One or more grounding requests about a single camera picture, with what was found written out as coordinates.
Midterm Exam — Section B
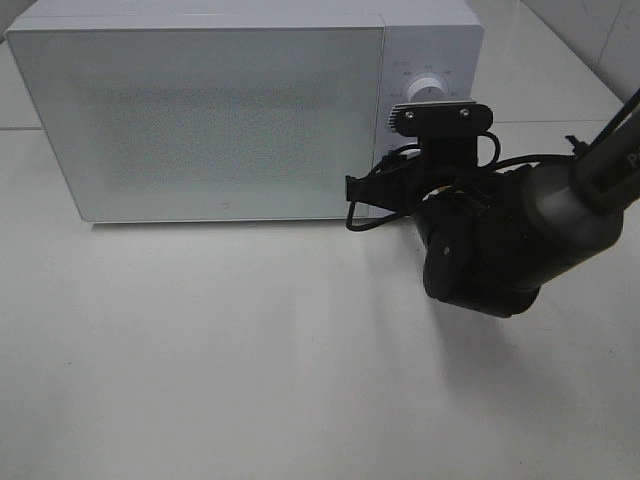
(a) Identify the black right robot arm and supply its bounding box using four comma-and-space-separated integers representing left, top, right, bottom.
345, 96, 639, 318

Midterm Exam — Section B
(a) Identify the white microwave oven body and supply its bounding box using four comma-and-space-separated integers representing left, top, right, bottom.
5, 0, 486, 224

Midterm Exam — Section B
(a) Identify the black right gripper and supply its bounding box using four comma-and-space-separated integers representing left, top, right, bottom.
345, 136, 478, 213

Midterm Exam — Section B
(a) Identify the white upper power knob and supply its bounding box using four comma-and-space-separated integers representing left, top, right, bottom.
404, 73, 449, 103

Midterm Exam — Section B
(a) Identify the white microwave door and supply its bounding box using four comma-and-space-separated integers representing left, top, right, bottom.
9, 28, 382, 223

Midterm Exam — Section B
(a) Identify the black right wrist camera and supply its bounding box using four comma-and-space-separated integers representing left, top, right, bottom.
388, 101, 494, 138

